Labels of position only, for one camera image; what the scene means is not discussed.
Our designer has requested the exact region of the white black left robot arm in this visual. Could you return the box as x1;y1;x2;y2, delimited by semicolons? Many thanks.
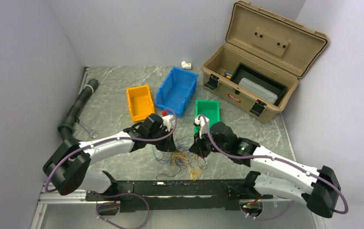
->
43;114;177;200

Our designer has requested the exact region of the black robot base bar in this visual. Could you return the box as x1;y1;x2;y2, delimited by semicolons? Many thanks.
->
85;171;272;213

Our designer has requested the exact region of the green plastic bin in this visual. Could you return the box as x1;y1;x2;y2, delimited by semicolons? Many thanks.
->
195;99;220;129

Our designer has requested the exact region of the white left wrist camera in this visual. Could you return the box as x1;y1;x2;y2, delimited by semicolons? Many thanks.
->
162;111;175;132

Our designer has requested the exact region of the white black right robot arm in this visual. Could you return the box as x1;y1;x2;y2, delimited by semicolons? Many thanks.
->
189;115;349;219

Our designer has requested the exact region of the grey plastic case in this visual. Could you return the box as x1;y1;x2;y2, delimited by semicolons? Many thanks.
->
238;78;278;104

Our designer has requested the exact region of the black corrugated hose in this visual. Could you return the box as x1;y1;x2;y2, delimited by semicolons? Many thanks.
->
57;78;99;145

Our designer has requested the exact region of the white pipe elbow fitting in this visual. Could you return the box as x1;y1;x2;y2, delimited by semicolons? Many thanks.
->
181;61;192;70

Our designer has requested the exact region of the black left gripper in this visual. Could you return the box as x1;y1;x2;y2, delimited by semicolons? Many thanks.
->
147;127;177;153

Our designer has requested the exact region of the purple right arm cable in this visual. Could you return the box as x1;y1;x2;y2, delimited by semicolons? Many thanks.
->
199;114;349;216

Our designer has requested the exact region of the orange plastic bin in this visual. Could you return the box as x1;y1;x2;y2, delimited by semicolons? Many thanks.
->
126;84;155;122

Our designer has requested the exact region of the blue plastic bin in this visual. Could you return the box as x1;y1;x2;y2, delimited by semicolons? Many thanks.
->
154;66;199;117

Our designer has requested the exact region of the purple wire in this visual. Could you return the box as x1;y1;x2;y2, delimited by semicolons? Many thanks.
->
155;135;208;181

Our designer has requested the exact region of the black tool box tray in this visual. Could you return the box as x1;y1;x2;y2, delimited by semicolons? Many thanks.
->
230;63;287;106

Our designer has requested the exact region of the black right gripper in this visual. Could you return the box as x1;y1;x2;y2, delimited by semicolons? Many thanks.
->
189;127;229;158

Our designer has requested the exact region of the silver wrench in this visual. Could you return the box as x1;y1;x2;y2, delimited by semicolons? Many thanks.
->
75;117;99;139

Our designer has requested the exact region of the tan tool box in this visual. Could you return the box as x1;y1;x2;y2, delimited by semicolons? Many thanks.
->
202;0;329;123

